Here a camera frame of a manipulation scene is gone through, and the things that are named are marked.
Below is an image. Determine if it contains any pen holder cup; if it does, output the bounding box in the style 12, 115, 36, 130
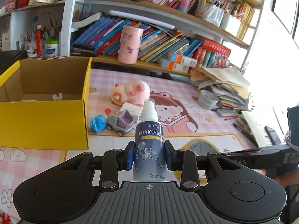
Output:
24, 33, 37, 57

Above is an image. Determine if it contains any white green-lid jar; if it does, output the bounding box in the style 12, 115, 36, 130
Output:
44, 38, 59, 57

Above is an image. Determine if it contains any blue crumpled bag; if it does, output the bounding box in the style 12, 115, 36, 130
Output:
90, 114, 107, 133

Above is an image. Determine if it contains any pink printed tumbler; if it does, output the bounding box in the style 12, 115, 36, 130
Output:
118, 26, 143, 64

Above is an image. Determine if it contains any white bookshelf unit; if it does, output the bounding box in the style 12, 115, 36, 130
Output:
1, 0, 262, 69

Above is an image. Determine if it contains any person's right hand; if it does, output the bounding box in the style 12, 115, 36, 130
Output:
274, 169, 299, 188

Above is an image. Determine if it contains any pink plush toy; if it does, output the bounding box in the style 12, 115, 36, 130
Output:
110, 80, 150, 107

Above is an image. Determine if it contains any black stapler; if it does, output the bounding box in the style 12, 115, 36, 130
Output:
71, 48, 97, 57

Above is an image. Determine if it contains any white tissue pack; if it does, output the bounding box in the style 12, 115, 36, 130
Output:
120, 102, 142, 123

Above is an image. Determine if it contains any black Yamaha keyboard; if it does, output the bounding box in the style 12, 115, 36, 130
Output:
0, 50, 28, 75

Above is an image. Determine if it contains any yellow cardboard box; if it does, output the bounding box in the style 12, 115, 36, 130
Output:
1, 57, 91, 150

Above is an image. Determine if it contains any orange white medicine box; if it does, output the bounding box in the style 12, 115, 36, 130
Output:
167, 53, 197, 68

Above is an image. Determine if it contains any red tassel pen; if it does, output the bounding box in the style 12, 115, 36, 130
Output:
36, 24, 41, 55

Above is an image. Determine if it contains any lens cleaner spray bottle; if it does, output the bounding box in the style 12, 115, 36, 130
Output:
133, 98, 166, 182

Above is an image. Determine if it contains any white power adapter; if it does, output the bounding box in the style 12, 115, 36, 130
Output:
53, 91, 63, 101

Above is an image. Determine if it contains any toy truck purple bin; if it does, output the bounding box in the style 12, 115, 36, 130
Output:
106, 110, 134, 136

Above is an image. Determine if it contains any tape roll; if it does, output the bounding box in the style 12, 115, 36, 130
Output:
198, 90, 218, 110

